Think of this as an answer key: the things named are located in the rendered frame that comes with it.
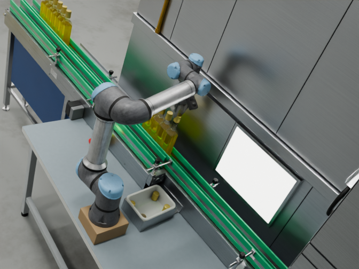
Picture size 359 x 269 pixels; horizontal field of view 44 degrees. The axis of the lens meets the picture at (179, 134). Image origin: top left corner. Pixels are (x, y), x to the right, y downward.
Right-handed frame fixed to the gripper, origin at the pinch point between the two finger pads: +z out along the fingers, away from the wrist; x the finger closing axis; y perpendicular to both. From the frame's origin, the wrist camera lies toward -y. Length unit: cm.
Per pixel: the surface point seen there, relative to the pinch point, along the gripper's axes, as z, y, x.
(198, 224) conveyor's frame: 38, -43, 6
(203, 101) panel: -9.1, -3.0, -11.9
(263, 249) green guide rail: 25, -75, -4
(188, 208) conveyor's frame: 35.5, -33.2, 5.8
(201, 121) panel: 1.5, -6.7, -12.0
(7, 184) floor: 118, 84, 47
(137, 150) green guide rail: 26.8, 7.1, 13.6
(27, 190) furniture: 92, 53, 49
